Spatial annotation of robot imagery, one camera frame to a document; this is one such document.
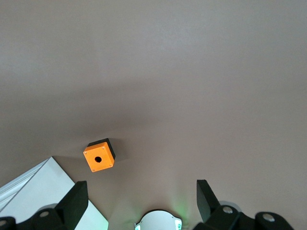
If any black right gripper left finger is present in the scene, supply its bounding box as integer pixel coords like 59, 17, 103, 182
0, 181, 89, 230

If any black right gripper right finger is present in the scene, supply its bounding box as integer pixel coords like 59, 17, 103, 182
191, 179, 296, 230

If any white drawer cabinet housing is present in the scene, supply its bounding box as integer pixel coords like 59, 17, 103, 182
0, 157, 109, 230

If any brown table cover sheet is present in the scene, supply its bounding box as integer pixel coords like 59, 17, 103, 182
0, 0, 307, 230

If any orange button enclosure box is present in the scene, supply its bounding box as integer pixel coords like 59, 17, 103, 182
83, 138, 117, 173

